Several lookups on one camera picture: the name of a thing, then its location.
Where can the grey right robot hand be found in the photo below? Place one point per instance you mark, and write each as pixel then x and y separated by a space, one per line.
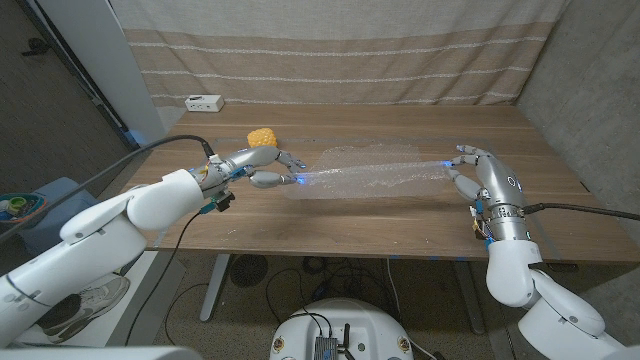
pixel 495 180

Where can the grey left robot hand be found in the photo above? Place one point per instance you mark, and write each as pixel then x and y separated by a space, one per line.
pixel 250 156

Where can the clear bubble wrap sheet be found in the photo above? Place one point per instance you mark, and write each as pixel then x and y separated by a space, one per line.
pixel 370 175

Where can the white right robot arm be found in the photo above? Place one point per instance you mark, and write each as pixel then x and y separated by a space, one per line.
pixel 515 270

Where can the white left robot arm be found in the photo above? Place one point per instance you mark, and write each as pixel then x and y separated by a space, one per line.
pixel 100 240

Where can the yellow dimpled ball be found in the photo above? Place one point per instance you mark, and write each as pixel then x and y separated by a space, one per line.
pixel 262 137

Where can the white power strip box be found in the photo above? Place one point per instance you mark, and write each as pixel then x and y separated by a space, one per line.
pixel 204 103

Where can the beige striped cloth mat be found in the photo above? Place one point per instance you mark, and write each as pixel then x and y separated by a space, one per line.
pixel 325 65

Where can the white partition panel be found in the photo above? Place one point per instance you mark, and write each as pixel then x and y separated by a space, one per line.
pixel 100 60

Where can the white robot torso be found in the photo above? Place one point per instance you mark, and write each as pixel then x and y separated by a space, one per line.
pixel 370 325

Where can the black door strip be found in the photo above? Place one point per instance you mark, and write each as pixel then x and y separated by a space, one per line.
pixel 80 67

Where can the black antenna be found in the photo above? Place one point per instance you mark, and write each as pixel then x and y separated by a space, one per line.
pixel 346 337

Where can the grey finned module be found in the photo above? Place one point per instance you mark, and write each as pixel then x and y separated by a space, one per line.
pixel 322 349

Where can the grey white sneaker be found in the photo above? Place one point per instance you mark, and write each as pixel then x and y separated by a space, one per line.
pixel 95 305

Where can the blue orange bowl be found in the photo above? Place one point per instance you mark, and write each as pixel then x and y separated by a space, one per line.
pixel 30 212

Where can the blue plastic bin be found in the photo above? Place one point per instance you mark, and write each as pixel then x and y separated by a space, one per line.
pixel 35 232

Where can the green tape roll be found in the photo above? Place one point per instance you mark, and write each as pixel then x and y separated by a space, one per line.
pixel 16 203

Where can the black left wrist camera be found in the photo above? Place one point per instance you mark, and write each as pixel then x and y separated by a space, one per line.
pixel 222 201

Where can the black wall hook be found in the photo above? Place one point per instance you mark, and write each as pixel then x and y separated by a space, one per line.
pixel 34 46

